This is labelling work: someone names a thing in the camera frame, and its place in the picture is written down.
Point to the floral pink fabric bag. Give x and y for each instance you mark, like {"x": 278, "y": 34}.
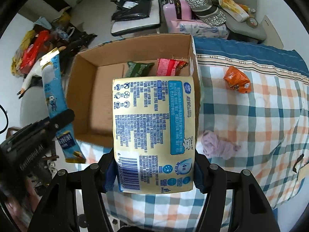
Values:
{"x": 197, "y": 28}

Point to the pink suitcase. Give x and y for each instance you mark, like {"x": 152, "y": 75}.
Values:
{"x": 175, "y": 10}

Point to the red snack bag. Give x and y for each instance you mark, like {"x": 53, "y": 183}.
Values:
{"x": 169, "y": 67}

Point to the white board against wall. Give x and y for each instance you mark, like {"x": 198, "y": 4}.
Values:
{"x": 272, "y": 37}

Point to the small brown cardboard piece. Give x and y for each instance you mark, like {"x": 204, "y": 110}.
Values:
{"x": 303, "y": 172}

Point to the light grey plastic chair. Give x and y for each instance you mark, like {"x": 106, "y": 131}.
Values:
{"x": 33, "y": 106}

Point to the black white patterned bag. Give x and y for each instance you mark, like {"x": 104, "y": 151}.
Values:
{"x": 207, "y": 11}

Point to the open cardboard box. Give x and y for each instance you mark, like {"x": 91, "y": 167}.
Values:
{"x": 89, "y": 92}

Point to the green snack bag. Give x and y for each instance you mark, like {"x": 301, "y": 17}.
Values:
{"x": 138, "y": 69}

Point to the pink cloth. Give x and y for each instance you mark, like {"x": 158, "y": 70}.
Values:
{"x": 215, "y": 147}

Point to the yellow cloth pile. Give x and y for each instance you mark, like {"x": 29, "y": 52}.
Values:
{"x": 17, "y": 58}

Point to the plaid checkered quilt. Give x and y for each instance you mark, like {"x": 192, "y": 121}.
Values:
{"x": 270, "y": 124}

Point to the black plastic bag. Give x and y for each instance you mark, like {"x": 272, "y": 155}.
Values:
{"x": 131, "y": 9}

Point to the yellow white snack bag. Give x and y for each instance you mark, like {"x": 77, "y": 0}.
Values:
{"x": 234, "y": 10}

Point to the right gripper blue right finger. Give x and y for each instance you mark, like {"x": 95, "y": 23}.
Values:
{"x": 200, "y": 178}

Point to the yellow blue milk carton box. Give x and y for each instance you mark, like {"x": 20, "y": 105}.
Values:
{"x": 154, "y": 134}

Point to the person's left hand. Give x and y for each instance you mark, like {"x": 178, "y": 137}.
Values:
{"x": 21, "y": 215}

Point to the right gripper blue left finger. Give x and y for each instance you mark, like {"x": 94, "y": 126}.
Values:
{"x": 107, "y": 172}

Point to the white leather chair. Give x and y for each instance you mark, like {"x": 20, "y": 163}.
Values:
{"x": 120, "y": 28}

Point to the long blue snack packet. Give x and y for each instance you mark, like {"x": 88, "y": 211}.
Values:
{"x": 56, "y": 104}

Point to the orange snack bag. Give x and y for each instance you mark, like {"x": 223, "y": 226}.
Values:
{"x": 237, "y": 80}

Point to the white goose plush toy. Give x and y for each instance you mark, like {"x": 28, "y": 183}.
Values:
{"x": 34, "y": 72}

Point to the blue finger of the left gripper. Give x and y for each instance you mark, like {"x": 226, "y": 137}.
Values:
{"x": 60, "y": 121}

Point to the tape roll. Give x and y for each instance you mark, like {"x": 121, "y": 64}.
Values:
{"x": 251, "y": 22}

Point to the grey fabric chair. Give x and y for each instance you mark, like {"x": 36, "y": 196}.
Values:
{"x": 241, "y": 30}

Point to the red plastic bag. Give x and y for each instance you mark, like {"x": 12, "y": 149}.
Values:
{"x": 30, "y": 55}

